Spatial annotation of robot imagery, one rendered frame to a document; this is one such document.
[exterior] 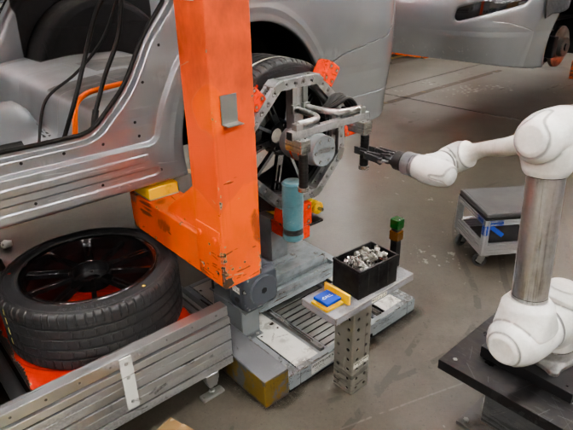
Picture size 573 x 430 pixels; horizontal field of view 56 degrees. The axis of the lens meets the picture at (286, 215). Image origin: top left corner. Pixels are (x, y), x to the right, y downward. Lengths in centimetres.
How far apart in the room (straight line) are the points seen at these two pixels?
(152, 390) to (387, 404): 88
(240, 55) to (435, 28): 305
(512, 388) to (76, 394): 137
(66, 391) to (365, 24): 206
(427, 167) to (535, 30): 269
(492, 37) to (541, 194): 296
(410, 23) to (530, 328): 336
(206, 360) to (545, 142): 136
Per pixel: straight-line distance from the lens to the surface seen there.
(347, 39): 272
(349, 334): 205
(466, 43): 448
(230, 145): 168
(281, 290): 250
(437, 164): 199
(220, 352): 212
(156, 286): 198
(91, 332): 195
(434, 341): 252
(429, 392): 228
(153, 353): 194
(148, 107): 213
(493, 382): 193
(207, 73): 159
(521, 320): 170
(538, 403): 191
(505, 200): 313
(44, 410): 186
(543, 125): 150
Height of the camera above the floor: 155
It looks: 26 degrees down
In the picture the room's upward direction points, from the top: 1 degrees counter-clockwise
